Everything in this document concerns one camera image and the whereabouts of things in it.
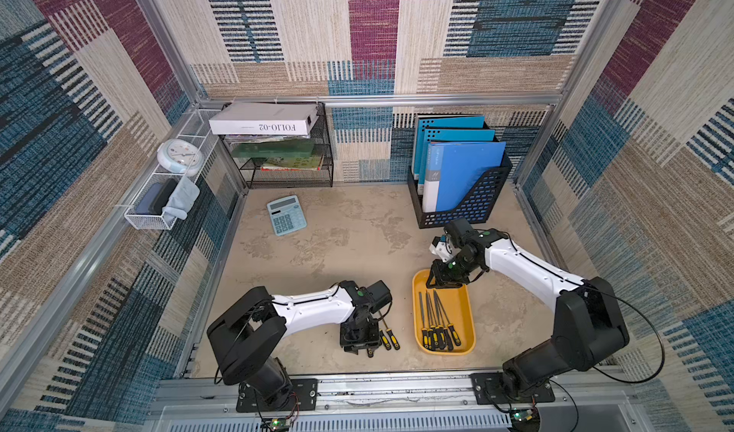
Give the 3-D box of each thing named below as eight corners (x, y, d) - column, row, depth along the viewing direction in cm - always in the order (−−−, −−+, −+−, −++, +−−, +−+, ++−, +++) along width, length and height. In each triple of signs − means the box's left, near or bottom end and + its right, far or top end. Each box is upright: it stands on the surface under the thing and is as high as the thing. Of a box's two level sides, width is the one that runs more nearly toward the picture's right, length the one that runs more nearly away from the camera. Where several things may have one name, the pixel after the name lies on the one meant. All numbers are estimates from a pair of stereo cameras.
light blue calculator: (276, 237, 107) (273, 232, 104) (268, 208, 116) (266, 202, 113) (308, 227, 110) (306, 221, 107) (298, 199, 119) (296, 193, 116)
